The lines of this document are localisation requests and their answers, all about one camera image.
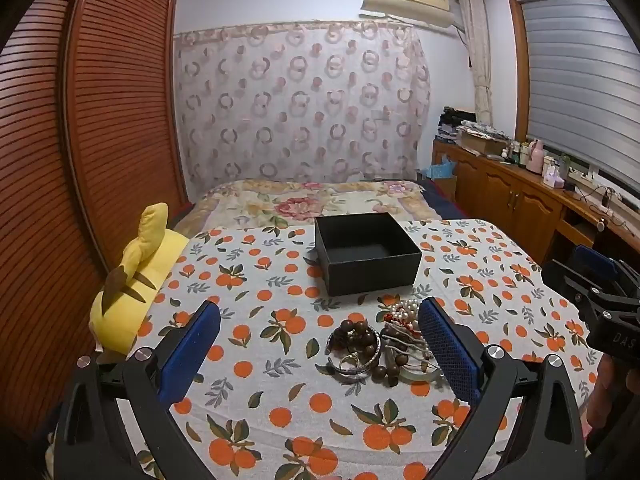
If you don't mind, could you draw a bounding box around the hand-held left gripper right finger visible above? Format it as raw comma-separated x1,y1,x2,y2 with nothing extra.
417,296,588,480

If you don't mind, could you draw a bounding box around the pink tissue box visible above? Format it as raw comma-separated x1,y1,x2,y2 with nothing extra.
542,157,568,188

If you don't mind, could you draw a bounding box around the white pearl bracelet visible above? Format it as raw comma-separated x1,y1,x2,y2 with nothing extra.
390,299,424,328

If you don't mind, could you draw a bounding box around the stack of folded clothes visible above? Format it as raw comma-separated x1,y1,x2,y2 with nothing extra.
437,106,476,143

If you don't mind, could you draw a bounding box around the pink thermos bottle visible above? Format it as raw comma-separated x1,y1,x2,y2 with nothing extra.
527,138,546,171

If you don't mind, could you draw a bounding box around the brown wooden bead bracelet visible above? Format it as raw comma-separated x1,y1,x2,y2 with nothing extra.
370,327,432,387

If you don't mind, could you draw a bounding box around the patterned cloth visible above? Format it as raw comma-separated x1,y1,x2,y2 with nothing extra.
460,120,516,141

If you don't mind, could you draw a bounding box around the wooden cabinet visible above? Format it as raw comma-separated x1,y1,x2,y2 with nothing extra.
432,139,628,266

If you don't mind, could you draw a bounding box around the floral blanket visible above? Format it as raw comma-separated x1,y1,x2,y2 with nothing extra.
170,179,443,238

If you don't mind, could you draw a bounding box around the ring patterned sheer curtain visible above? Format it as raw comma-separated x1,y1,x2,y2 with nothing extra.
172,21,432,196

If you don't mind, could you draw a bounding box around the wooden louvered wardrobe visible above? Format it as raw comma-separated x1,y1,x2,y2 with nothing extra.
0,0,190,441

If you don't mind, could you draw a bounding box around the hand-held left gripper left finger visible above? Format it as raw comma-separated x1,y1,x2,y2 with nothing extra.
60,300,223,480

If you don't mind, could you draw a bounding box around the red beaded bracelet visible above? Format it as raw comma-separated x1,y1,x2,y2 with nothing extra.
383,312,422,337

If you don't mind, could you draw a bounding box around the blue plastic bag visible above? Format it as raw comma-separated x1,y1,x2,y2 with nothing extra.
422,156,458,181

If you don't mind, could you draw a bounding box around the green jade bangle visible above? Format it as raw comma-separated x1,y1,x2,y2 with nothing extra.
395,362,447,384

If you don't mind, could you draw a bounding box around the black cardboard box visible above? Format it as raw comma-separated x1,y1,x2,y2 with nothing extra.
314,212,423,297

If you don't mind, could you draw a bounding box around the navy bedsheet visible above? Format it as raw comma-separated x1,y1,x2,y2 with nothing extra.
417,177,481,221

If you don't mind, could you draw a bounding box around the dark wooden bead bracelet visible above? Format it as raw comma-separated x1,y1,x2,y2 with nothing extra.
327,319,382,361

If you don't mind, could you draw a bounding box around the black charger cable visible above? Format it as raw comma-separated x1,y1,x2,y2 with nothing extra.
575,185,631,231

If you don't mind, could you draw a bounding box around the cream window curtain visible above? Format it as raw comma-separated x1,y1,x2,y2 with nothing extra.
457,0,496,126

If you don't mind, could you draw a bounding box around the yellow plush toy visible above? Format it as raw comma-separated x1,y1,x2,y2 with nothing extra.
89,202,191,357

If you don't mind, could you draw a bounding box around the orange fruit print cloth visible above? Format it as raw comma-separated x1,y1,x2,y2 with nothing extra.
45,219,601,480

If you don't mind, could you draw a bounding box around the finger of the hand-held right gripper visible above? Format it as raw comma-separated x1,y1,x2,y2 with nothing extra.
573,244,640,302
542,259,640,320

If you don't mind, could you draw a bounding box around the grey window blind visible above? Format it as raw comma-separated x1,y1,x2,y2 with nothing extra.
515,0,640,181

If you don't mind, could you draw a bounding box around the person's right hand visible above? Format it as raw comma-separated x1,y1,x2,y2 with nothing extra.
585,354,632,432

